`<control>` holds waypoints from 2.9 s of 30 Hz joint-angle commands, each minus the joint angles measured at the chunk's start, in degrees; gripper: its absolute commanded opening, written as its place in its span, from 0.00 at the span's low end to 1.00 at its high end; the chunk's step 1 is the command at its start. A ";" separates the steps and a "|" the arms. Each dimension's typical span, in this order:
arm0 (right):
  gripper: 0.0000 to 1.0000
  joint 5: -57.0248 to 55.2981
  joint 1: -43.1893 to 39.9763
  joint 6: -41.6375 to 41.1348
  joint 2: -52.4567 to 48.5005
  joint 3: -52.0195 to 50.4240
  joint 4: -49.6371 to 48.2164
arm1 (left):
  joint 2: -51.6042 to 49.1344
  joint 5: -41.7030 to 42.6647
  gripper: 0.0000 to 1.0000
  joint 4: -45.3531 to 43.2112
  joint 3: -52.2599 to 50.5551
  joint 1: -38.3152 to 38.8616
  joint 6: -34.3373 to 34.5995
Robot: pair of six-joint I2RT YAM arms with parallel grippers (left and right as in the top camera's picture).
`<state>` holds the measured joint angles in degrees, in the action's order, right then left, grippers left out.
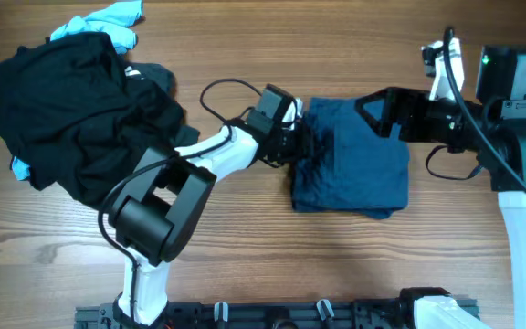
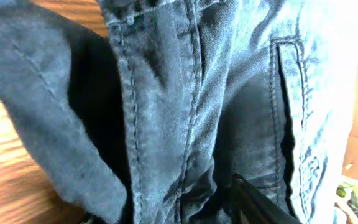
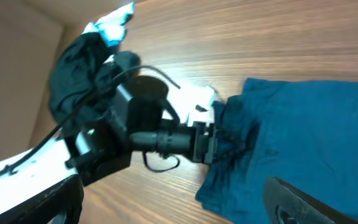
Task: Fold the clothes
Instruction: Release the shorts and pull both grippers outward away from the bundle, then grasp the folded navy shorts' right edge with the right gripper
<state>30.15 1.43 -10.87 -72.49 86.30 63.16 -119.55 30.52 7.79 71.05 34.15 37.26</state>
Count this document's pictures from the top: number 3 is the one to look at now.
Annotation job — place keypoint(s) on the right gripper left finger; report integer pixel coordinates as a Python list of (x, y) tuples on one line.
[(60, 203)]

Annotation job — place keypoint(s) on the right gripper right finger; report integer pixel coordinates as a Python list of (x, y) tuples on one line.
[(314, 202)]

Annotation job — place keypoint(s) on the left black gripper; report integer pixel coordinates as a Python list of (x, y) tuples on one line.
[(205, 143)]

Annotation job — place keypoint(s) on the dark blue shorts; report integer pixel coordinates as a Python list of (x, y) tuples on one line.
[(305, 133)]

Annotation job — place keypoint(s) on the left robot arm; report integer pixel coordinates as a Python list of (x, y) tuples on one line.
[(47, 186)]

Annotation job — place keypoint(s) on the black garment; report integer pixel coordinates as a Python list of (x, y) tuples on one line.
[(80, 85)]

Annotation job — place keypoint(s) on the light blue garment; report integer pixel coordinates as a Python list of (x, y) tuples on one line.
[(111, 27)]

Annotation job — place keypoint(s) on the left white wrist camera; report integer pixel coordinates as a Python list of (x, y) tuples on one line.
[(193, 103)]

